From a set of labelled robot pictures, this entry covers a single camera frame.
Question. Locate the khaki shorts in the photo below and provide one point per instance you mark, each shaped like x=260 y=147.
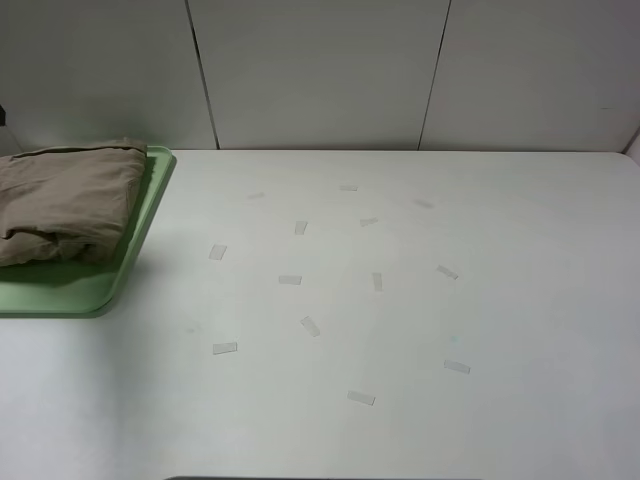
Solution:
x=69 y=202

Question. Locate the light green plastic tray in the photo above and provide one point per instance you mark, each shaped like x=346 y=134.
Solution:
x=71 y=289

